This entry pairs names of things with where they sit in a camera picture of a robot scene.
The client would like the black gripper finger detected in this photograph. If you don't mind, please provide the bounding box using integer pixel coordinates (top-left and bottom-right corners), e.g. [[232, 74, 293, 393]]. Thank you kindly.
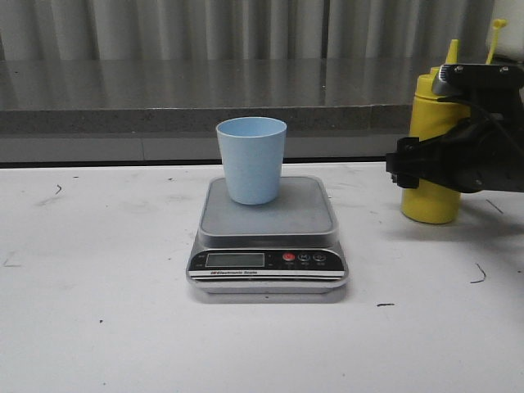
[[386, 119, 494, 193], [432, 63, 523, 97]]

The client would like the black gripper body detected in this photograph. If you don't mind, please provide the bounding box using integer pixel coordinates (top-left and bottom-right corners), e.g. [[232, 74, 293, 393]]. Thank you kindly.
[[467, 87, 523, 192]]

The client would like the yellow squeeze bottle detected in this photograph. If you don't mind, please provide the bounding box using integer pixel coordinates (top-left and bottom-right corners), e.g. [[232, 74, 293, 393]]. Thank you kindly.
[[401, 39, 472, 224]]

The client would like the light blue plastic cup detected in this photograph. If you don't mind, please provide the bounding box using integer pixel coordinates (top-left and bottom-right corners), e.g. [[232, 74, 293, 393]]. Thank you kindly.
[[216, 116, 287, 206]]

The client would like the silver electronic kitchen scale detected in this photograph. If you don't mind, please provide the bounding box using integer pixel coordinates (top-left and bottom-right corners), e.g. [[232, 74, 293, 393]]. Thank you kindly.
[[186, 176, 349, 303]]

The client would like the white container in background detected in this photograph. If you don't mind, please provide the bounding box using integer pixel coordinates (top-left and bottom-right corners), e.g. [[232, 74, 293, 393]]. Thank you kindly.
[[486, 0, 523, 62]]

